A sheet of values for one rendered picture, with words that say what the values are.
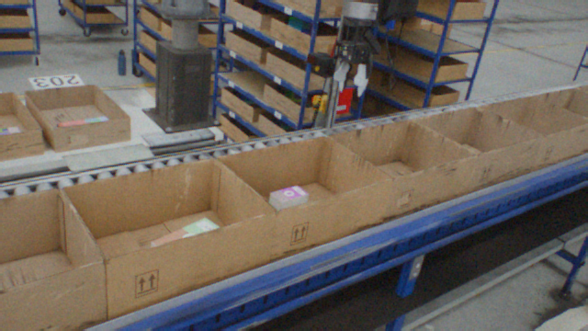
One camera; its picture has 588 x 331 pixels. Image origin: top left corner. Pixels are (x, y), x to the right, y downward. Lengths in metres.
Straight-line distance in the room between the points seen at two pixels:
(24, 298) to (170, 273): 0.27
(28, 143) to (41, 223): 0.77
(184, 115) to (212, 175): 0.88
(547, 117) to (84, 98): 1.99
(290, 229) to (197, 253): 0.25
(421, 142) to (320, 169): 0.40
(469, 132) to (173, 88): 1.21
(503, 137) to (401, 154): 0.43
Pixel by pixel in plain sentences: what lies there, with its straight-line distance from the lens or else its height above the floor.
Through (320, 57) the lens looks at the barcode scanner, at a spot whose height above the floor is 1.08.
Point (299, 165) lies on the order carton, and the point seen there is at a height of 0.96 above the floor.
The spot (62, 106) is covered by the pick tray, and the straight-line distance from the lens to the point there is 2.46.
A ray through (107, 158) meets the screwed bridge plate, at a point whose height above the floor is 0.75.
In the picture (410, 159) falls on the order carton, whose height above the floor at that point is 0.91.
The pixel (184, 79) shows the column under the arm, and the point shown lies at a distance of 2.23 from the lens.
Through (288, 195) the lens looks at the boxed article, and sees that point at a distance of 1.52.
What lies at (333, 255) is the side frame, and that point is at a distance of 1.35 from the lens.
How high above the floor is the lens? 1.70
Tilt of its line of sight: 27 degrees down
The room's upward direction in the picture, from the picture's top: 9 degrees clockwise
